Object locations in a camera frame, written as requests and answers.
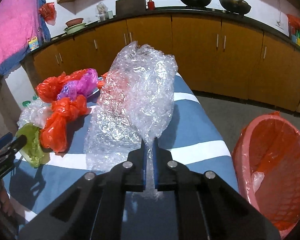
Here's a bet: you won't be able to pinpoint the green plastic bag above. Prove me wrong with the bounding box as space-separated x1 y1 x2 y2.
15 123 50 168

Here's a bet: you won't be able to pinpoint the red plastic bag front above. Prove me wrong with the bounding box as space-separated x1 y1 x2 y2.
39 95 88 154

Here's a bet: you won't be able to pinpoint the red plastic bag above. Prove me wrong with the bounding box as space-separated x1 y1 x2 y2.
36 69 88 103
39 95 88 154

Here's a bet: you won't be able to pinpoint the magenta purple plastic bag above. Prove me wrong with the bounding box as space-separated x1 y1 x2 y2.
57 68 98 101

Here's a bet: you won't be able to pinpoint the large clear bubble wrap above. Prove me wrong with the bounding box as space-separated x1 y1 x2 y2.
83 41 178 199

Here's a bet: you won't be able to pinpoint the red plastic trash basket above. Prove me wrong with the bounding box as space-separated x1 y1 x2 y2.
231 112 300 239

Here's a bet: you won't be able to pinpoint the person left hand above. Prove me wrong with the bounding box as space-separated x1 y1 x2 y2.
0 180 14 217

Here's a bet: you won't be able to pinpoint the small bubble wrap piece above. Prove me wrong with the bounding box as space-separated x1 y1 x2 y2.
17 98 52 129

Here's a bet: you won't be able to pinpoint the blue white striped tablecloth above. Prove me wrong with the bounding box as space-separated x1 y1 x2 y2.
4 74 238 222

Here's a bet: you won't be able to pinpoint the yellow detergent bottle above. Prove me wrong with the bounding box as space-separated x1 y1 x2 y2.
28 36 40 51

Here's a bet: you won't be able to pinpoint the pink blue hanging towel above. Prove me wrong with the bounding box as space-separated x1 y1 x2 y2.
0 0 51 75

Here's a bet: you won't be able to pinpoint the stacked plastic basins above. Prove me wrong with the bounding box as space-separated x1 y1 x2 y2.
64 18 86 35

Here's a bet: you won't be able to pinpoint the lower wooden cabinets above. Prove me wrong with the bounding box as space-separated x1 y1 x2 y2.
21 13 300 114

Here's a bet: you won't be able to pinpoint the clear bagged jars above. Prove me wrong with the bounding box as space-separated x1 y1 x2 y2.
96 2 113 22

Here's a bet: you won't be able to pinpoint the dark cutting board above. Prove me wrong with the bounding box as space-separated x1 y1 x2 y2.
115 0 146 17

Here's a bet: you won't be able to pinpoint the red bag covered items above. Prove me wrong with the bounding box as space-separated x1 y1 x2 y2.
287 14 300 47

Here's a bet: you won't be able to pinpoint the black wok with lid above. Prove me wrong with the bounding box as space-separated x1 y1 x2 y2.
219 0 251 15

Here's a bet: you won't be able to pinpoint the red bottle on counter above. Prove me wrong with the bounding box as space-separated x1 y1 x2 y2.
147 0 155 10

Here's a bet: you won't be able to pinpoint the red bag hanging on wall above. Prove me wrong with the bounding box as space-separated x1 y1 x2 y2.
39 2 57 25

